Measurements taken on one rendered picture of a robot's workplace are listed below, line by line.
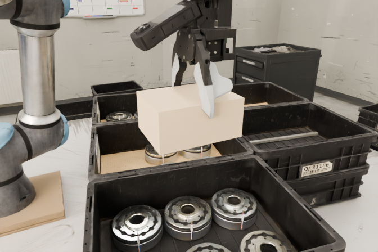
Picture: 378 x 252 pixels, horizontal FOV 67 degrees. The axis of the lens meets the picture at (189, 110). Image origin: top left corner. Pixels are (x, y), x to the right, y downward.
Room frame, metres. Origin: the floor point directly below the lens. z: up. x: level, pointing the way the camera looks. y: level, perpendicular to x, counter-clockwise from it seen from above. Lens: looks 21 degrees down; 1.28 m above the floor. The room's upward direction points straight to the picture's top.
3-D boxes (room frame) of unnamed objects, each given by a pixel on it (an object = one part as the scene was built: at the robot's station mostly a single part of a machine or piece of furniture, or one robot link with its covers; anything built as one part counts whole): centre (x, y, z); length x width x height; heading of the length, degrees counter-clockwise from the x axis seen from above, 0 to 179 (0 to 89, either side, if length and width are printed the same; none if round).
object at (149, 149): (0.78, 0.09, 0.86); 0.10 x 0.10 x 0.01
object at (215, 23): (0.50, -0.03, 1.24); 0.09 x 0.08 x 0.12; 116
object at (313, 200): (0.82, -0.32, 0.76); 0.40 x 0.30 x 0.12; 106
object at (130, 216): (0.46, 0.11, 0.86); 0.05 x 0.05 x 0.01
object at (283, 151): (0.82, -0.32, 0.92); 0.40 x 0.30 x 0.02; 106
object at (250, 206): (0.52, -0.10, 0.86); 0.10 x 0.10 x 0.01
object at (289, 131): (0.82, -0.32, 0.87); 0.40 x 0.30 x 0.11; 106
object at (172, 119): (0.49, 0.00, 1.09); 0.16 x 0.12 x 0.07; 116
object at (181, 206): (0.49, 0.00, 0.86); 0.05 x 0.05 x 0.01
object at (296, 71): (2.55, -0.78, 0.45); 0.60 x 0.45 x 0.90; 116
